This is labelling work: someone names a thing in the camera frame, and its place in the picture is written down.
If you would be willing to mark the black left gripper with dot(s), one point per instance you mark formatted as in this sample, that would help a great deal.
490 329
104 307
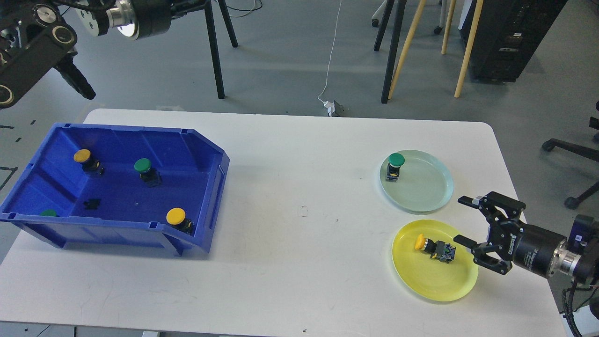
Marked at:
137 19

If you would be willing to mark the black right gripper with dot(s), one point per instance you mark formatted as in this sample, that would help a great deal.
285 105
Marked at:
511 241

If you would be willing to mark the yellow button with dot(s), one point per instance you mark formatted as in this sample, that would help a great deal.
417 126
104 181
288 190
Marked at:
89 163
178 219
437 250

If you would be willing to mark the green button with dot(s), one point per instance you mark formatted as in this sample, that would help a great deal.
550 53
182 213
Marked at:
394 164
147 172

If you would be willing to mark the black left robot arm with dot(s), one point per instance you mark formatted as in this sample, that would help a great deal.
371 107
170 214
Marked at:
36 38

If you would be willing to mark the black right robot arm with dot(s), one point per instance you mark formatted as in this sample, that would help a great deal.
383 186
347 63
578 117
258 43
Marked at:
580 262

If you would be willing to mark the light green plate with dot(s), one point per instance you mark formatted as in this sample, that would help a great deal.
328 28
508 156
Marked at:
424 183

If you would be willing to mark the yellow plate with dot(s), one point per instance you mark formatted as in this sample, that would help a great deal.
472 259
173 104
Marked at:
429 277

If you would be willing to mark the yellow button front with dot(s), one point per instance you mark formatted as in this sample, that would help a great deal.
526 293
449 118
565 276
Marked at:
178 219

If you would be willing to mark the green button bin corner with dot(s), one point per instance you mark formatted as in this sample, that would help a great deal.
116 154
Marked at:
48 212

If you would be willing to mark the black stool legs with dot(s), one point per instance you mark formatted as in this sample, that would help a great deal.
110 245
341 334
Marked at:
213 41

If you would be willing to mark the black office chair base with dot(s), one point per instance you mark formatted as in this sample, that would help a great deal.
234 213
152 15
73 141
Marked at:
574 202

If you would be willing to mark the blue plastic storage bin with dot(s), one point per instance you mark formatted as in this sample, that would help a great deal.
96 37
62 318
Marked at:
193 171

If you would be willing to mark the white power plug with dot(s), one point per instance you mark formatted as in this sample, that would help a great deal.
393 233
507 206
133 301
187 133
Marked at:
334 108

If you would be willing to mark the small black part in bin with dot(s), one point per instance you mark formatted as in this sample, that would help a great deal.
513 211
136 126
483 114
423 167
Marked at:
92 203

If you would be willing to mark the black computer tower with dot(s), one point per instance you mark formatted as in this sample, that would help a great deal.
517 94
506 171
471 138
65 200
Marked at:
508 35

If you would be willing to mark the black easel legs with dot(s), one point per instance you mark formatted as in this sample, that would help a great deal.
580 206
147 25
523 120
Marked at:
382 27

